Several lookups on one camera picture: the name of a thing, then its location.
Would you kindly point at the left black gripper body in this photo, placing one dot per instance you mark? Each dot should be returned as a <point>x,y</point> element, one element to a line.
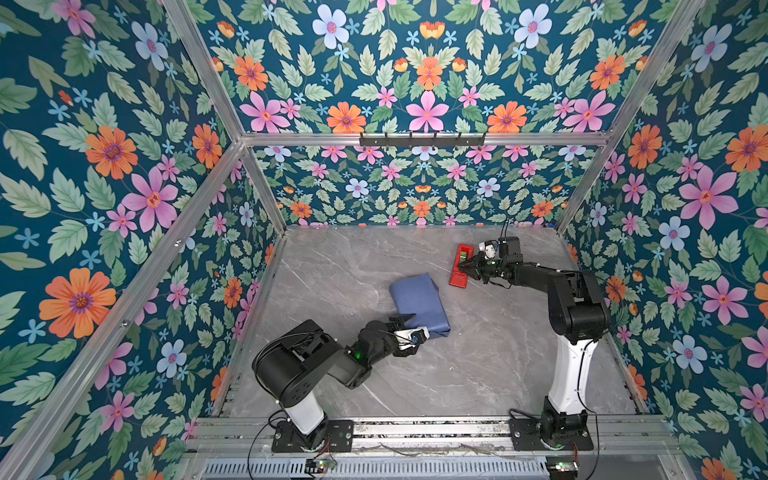
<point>394,326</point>

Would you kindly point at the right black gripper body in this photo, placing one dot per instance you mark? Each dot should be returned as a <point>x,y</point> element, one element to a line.
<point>491,268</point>

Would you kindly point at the light blue wrapping paper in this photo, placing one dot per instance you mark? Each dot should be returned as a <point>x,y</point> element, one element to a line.
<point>418,297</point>

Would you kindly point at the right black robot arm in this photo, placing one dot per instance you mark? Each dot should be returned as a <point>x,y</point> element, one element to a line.
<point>579,318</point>

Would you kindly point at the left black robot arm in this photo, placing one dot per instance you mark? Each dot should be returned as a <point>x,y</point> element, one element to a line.
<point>290,367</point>

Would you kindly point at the white ventilation grille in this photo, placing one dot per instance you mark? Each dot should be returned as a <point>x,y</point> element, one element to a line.
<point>376,468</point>

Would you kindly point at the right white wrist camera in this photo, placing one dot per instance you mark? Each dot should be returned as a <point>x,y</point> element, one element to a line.
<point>490,249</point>

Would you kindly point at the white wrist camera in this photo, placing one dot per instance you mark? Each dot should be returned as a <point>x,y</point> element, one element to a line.
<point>416,336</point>
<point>490,249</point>

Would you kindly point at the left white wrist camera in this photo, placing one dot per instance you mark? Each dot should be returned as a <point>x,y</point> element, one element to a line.
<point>416,336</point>

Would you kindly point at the black hook rail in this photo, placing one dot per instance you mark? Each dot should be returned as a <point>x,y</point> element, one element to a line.
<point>438,140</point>

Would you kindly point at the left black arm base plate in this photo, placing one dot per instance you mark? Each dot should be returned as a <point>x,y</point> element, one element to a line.
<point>330,435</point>

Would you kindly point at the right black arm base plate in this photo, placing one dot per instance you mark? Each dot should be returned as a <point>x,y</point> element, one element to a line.
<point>559,434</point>

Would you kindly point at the aluminium front mounting rail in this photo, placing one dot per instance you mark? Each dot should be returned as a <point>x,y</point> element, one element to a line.
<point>621,434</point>

